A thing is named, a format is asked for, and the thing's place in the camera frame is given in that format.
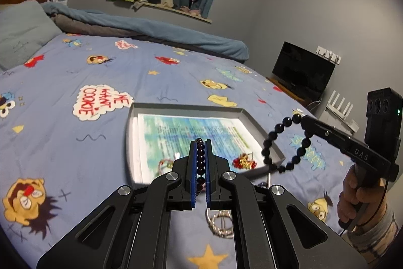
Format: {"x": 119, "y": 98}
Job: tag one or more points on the printed paper sheet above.
{"x": 189, "y": 133}

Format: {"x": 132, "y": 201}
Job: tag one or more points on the grey blanket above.
{"x": 94, "y": 28}

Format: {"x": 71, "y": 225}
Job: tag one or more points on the cartoon printed bedsheet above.
{"x": 94, "y": 162}

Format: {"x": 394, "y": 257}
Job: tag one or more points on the grey tray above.
{"x": 189, "y": 107}

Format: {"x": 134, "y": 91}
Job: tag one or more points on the grey-blue pillow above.
{"x": 22, "y": 29}

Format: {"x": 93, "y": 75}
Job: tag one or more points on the wooden windowsill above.
{"x": 179, "y": 11}

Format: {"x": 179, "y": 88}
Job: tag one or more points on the white wall hooks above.
{"x": 329, "y": 54}

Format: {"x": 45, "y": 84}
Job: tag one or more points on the person's right hand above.
{"x": 348, "y": 193}

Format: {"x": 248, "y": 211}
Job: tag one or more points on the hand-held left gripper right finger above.
{"x": 208, "y": 174}

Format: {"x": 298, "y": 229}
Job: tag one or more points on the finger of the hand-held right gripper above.
{"x": 333, "y": 138}

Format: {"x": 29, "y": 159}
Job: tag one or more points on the blue duvet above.
{"x": 157, "y": 29}

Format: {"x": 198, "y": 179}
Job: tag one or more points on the wooden stand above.
{"x": 292, "y": 92}

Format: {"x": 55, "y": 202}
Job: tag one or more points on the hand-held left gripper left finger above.
{"x": 195, "y": 174}

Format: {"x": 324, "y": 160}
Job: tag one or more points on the black monitor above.
{"x": 302, "y": 67}

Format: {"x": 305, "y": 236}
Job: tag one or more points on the white router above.
{"x": 340, "y": 106}

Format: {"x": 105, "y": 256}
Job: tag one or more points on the red and gold jewelry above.
{"x": 244, "y": 162}

